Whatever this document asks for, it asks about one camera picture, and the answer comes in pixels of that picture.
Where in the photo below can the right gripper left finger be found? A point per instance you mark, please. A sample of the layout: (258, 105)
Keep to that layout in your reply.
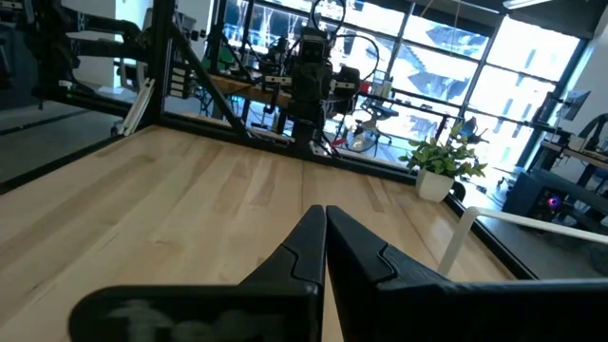
(304, 256)

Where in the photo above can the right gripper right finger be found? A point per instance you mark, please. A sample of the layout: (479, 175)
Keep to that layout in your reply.
(351, 266)

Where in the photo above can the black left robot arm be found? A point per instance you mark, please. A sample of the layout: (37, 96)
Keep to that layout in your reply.
(306, 133)

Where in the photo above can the dark office chair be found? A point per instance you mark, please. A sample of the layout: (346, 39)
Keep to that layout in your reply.
(377, 114)

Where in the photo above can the wooden workbench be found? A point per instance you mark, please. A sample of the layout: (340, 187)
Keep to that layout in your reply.
(237, 87)

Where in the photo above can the black power strip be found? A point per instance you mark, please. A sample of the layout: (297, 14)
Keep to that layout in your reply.
(179, 83)

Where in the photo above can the green plant in white pot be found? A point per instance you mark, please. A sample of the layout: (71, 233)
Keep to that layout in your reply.
(442, 161)

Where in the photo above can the white angled bar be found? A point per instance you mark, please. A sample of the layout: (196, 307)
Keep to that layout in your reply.
(138, 109)

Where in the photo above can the black computer tower glowing light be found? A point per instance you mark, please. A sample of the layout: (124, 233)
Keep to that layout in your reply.
(546, 199)

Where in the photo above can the small black desk monitor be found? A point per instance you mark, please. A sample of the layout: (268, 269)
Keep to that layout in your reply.
(575, 103)

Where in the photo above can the black equipment rack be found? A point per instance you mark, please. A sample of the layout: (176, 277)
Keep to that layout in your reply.
(47, 47)

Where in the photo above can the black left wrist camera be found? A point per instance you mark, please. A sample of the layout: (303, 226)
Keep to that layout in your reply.
(314, 47)

